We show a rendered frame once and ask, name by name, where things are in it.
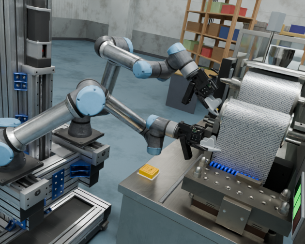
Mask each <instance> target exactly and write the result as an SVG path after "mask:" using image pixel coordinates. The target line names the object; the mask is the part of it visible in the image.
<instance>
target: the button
mask: <svg viewBox="0 0 305 244"><path fill-rule="evenodd" d="M158 172H159V169H158V168H155V167H153V166H151V165H148V164H146V165H145V166H143V167H142V168H141V169H140V170H139V174H141V175H143V176H145V177H148V178H150V179H152V178H153V177H154V176H156V175H157V174H158Z"/></svg>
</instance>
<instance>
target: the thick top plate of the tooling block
mask: <svg viewBox="0 0 305 244"><path fill-rule="evenodd" d="M198 163H199V161H197V162H196V163H195V164H194V165H193V166H192V167H191V168H190V170H189V171H188V172H187V173H186V174H185V175H184V178H183V183H182V186H181V189H183V190H185V191H187V192H190V193H192V194H194V195H196V196H198V197H200V198H203V199H205V200H207V201H209V202H211V203H214V204H216V205H218V206H221V203H222V200H223V198H224V197H227V198H229V199H231V200H234V201H236V202H238V203H241V204H243V205H245V206H247V207H250V208H252V209H251V213H250V215H249V218H248V220H251V221H253V222H255V223H257V224H259V225H262V226H264V227H266V228H268V229H270V230H273V231H275V232H277V233H279V234H281V235H283V236H286V237H288V236H289V234H290V232H291V230H292V215H293V199H292V198H290V199H289V202H288V204H289V205H290V207H289V213H288V216H281V215H280V214H278V213H277V211H276V210H277V209H278V207H279V206H280V205H281V203H282V202H283V201H282V200H280V199H279V196H280V193H278V192H275V191H273V190H270V189H268V188H265V187H263V186H259V188H258V187H255V186H253V185H250V184H248V183H245V182H243V181H240V180H238V179H236V178H235V177H236V176H235V175H233V174H230V173H228V172H225V171H223V170H220V169H218V168H215V167H212V166H210V165H206V168H201V173H202V174H201V178H200V179H196V178H194V177H193V176H192V174H193V171H194V170H195V168H196V167H197V166H198Z"/></svg>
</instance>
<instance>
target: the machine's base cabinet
mask: <svg viewBox="0 0 305 244"><path fill-rule="evenodd" d="M116 244H218V243H216V242H214V241H212V240H210V239H209V238H207V237H205V236H203V235H201V234H199V233H197V232H195V231H193V230H191V229H189V228H187V227H185V226H184V225H182V224H180V223H178V222H176V221H174V220H172V219H170V218H168V217H166V216H164V215H162V214H160V213H159V212H157V211H155V210H153V209H151V208H149V207H147V206H145V205H143V204H141V203H139V202H137V201H135V200H134V199H132V198H130V197H128V196H126V195H123V198H122V206H121V213H120V219H119V226H118V233H117V240H116Z"/></svg>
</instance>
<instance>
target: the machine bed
mask: <svg viewBox="0 0 305 244"><path fill-rule="evenodd" d="M190 147H191V146H190ZM286 149H287V142H285V141H284V144H283V146H282V148H280V146H279V148H278V151H277V153H276V156H277V157H280V158H283V159H285V155H286ZM191 151H192V155H193V156H192V158H191V159H190V160H185V159H184V155H183V151H182V147H181V143H180V139H176V140H175V141H173V142H172V143H171V144H169V145H168V146H167V147H165V148H164V149H163V150H162V151H161V154H160V155H155V156H154V157H153V158H152V159H150V160H149V161H148V162H146V163H145V164H144V165H142V166H141V167H140V168H138V169H137V170H136V171H135V172H133V173H132V174H131V175H129V176H128V177H127V178H126V179H124V180H123V181H122V182H120V183H119V185H118V192H120V193H122V194H124V195H126V196H128V197H130V198H132V199H134V200H135V201H137V202H139V203H141V204H143V205H145V206H147V207H149V208H151V209H153V210H155V211H157V212H159V213H160V214H162V215H164V216H166V217H168V218H170V219H172V220H174V221H176V222H178V223H180V224H182V225H184V226H185V227H187V228H189V229H191V230H193V231H195V232H197V233H199V234H201V235H203V236H205V237H207V238H209V239H210V240H212V241H214V242H216V243H218V244H283V239H284V236H283V235H281V234H279V233H276V235H275V236H271V235H269V234H268V233H266V234H265V239H264V242H262V241H260V240H258V239H256V238H253V237H251V236H249V235H247V234H245V233H242V235H240V234H238V233H236V232H234V231H232V230H230V229H228V228H226V227H224V226H222V225H220V224H218V223H216V222H215V221H216V219H214V218H212V217H210V216H208V215H206V214H204V213H202V212H200V211H198V210H195V209H193V208H191V205H192V203H193V200H194V199H193V198H190V197H189V192H187V191H185V190H183V189H181V186H182V183H183V182H181V183H180V184H179V186H178V187H177V188H176V189H175V190H174V191H173V192H172V194H171V195H170V196H169V197H168V198H167V200H166V201H165V202H164V203H163V204H162V203H160V202H158V201H159V200H160V198H161V197H162V196H163V195H164V194H165V193H166V192H167V191H168V190H169V189H170V188H171V187H172V186H173V184H174V183H175V182H176V181H177V180H178V179H179V178H180V177H181V176H182V175H183V173H184V172H185V171H186V170H187V169H188V168H189V167H190V166H191V165H192V163H193V162H194V161H195V160H196V159H197V158H198V157H199V156H200V155H201V154H204V151H201V150H198V149H196V148H194V147H191ZM146 164H148V165H151V166H153V167H155V168H158V169H159V172H160V174H159V175H158V176H157V177H156V178H154V179H153V180H152V181H151V180H149V179H147V178H145V177H142V176H140V175H138V174H137V173H138V172H139V170H140V169H141V168H142V167H143V166H145V165H146Z"/></svg>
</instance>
